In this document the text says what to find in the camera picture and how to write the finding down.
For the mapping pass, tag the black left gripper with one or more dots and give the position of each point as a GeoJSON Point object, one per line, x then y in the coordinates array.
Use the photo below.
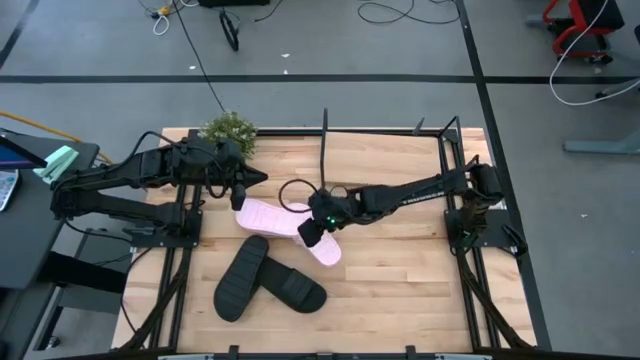
{"type": "Point", "coordinates": [231, 160]}

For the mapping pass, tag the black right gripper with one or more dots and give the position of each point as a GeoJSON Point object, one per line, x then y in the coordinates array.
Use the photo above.
{"type": "Point", "coordinates": [327, 207]}

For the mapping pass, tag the pink rubber slide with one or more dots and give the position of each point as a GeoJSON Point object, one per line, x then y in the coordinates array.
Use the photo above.
{"type": "Point", "coordinates": [327, 250]}
{"type": "Point", "coordinates": [265, 217]}

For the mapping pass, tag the black rubber slide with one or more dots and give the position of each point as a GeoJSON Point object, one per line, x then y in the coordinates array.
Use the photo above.
{"type": "Point", "coordinates": [295, 287]}
{"type": "Point", "coordinates": [240, 280]}

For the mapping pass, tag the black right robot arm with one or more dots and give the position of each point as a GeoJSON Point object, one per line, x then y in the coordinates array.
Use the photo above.
{"type": "Point", "coordinates": [425, 192]}

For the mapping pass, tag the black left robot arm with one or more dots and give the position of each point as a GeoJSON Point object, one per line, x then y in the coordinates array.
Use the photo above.
{"type": "Point", "coordinates": [150, 165]}

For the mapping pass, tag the green potted plant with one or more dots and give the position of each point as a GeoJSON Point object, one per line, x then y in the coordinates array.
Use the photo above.
{"type": "Point", "coordinates": [230, 127]}

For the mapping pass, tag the dark grey floor box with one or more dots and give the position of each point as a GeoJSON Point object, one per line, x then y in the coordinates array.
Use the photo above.
{"type": "Point", "coordinates": [100, 240]}

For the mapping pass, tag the mint green stapler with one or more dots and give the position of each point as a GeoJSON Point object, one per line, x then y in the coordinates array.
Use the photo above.
{"type": "Point", "coordinates": [57, 162]}

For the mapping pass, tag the black desk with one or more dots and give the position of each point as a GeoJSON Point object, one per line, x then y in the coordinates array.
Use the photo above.
{"type": "Point", "coordinates": [35, 225]}

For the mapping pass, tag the dark tablet screen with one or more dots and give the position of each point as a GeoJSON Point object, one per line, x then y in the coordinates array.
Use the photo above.
{"type": "Point", "coordinates": [15, 155]}

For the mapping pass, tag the grey table foot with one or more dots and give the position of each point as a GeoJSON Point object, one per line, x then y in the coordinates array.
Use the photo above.
{"type": "Point", "coordinates": [600, 146]}

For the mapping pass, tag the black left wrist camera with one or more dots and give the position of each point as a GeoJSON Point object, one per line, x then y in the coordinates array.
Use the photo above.
{"type": "Point", "coordinates": [238, 197]}

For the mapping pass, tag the black aluminium table frame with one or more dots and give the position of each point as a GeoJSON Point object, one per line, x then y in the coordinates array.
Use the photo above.
{"type": "Point", "coordinates": [290, 132]}

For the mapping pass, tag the black frame wooden shelf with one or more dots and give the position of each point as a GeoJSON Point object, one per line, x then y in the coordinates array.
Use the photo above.
{"type": "Point", "coordinates": [380, 160]}

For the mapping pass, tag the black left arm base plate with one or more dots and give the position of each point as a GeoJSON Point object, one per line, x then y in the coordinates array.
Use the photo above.
{"type": "Point", "coordinates": [165, 240]}

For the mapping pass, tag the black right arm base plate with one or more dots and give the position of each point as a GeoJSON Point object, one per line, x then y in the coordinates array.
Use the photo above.
{"type": "Point", "coordinates": [495, 225]}

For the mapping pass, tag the red frame cart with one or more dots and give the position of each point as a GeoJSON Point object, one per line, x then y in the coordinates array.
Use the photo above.
{"type": "Point", "coordinates": [580, 22]}

